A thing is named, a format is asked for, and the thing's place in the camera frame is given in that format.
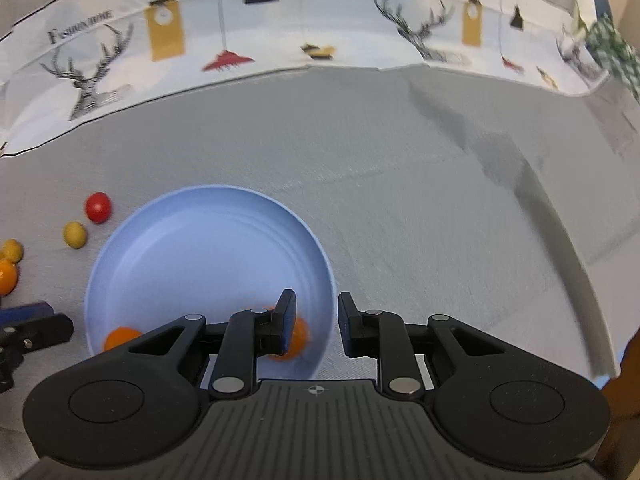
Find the grey bed sheet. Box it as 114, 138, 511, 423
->
0, 67, 623, 480

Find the blue plate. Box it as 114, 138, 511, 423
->
84, 186, 336, 380

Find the white deer printed blanket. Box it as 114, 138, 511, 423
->
0, 0, 617, 159

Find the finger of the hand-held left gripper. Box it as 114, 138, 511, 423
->
0, 313, 75, 394
0, 301, 55, 328

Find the red cherry tomato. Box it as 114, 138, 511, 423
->
85, 192, 113, 224

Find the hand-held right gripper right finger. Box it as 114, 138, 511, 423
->
338, 291, 501, 396

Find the green checked cloth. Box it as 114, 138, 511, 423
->
582, 12, 640, 102

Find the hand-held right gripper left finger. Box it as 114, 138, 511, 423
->
129, 288, 298, 396

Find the orange cherry tomato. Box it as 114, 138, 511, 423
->
103, 327, 143, 353
268, 307, 310, 363
0, 260, 19, 296

